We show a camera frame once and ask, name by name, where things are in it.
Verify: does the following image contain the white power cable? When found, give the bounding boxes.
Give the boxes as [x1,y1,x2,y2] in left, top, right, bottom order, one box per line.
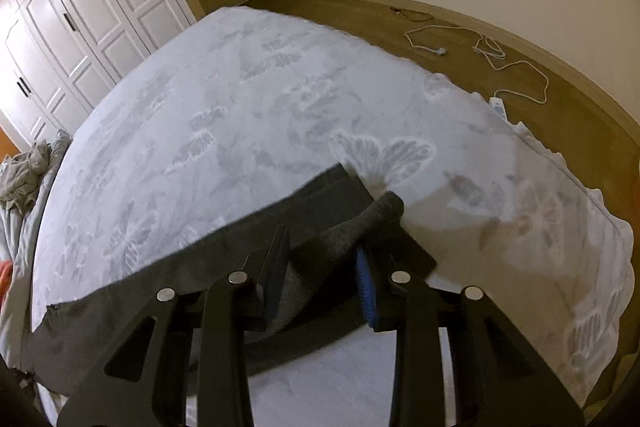
[404,26,549,105]

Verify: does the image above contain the dark grey pants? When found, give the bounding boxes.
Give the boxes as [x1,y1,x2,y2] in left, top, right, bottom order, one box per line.
[23,163,439,403]

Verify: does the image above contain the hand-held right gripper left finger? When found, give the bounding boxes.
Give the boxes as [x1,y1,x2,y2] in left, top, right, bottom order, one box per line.
[56,225,292,427]

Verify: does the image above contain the white butterfly print bed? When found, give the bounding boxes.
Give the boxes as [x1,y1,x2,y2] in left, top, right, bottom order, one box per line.
[0,5,635,427]

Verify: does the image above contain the crumpled grey blanket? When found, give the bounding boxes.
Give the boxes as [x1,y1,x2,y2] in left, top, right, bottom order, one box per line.
[0,128,71,214]

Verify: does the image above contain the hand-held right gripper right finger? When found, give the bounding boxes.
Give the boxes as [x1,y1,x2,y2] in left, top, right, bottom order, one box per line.
[355,237,586,427]

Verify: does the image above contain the white panelled wardrobe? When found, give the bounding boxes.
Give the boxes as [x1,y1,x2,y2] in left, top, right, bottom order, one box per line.
[0,0,197,148]

